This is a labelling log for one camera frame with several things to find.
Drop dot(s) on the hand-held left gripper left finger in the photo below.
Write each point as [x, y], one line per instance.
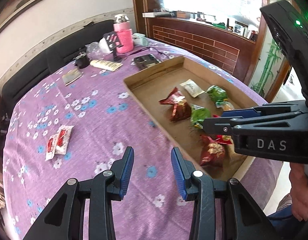
[126, 172]

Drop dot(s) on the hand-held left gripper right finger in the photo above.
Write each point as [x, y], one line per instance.
[179, 175]

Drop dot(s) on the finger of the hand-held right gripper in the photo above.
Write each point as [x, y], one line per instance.
[235, 114]
[219, 126]

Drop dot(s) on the yellow cracker packet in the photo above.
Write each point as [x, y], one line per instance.
[227, 105]

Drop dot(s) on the light green square packet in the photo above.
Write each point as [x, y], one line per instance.
[199, 116]

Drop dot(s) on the dark green snack packet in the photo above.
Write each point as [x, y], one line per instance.
[217, 95]

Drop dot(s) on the dark red nut packet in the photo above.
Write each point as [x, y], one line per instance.
[212, 152]

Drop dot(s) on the dark red foil packet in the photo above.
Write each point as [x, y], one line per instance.
[179, 107]

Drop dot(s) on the white snack packet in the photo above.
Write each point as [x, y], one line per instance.
[192, 88]

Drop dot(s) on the large red-white packet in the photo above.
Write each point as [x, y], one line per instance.
[64, 140]

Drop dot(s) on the cardboard box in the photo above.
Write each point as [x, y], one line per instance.
[156, 87]

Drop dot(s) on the small red-white packet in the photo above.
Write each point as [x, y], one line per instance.
[51, 147]

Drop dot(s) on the person's right hand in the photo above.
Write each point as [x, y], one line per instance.
[298, 192]

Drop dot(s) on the purple floral bedsheet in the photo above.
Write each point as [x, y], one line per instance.
[93, 110]

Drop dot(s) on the person's leg in jeans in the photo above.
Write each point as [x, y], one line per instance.
[281, 221]

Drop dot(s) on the black smartphone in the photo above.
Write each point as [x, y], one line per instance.
[146, 61]

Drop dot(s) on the cream tube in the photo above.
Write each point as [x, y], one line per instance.
[106, 65]

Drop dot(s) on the olive notebook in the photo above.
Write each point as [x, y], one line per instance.
[72, 77]

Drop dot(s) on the small brown box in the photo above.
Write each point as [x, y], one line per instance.
[185, 14]

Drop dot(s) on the black cup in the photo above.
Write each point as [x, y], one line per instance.
[82, 61]

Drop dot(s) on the white jar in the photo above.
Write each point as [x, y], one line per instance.
[105, 46]

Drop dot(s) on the pink knit-sleeve bottle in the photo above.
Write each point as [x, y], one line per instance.
[125, 38]

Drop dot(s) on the clear glass bowl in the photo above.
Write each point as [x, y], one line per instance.
[92, 48]

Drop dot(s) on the black phone stand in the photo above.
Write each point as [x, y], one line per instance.
[112, 40]

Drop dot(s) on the black padded sofa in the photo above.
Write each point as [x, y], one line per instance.
[31, 77]

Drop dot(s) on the bamboo wall sticker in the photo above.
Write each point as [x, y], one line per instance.
[269, 62]

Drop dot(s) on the thin-frame eyeglasses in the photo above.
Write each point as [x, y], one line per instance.
[157, 51]

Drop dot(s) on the framed wall picture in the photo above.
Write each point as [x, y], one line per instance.
[13, 2]

